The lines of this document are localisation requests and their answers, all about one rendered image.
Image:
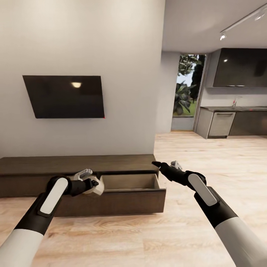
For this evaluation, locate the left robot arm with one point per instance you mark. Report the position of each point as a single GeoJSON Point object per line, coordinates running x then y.
{"type": "Point", "coordinates": [20, 247]}

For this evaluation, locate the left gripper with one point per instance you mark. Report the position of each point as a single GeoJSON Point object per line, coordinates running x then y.
{"type": "Point", "coordinates": [84, 186]}

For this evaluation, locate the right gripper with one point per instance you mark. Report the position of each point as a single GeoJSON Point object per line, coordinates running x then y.
{"type": "Point", "coordinates": [166, 170]}

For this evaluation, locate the dishwasher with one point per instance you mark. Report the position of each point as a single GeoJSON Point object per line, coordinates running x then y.
{"type": "Point", "coordinates": [221, 124]}

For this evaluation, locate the pillar candle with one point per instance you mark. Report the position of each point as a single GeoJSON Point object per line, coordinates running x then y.
{"type": "Point", "coordinates": [97, 190]}

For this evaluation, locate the wall mounted tv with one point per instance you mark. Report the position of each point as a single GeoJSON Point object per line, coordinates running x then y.
{"type": "Point", "coordinates": [60, 97]}

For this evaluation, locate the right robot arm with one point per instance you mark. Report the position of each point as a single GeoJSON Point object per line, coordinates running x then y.
{"type": "Point", "coordinates": [244, 247]}

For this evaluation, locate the fixed window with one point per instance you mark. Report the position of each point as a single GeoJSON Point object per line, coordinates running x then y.
{"type": "Point", "coordinates": [190, 78]}

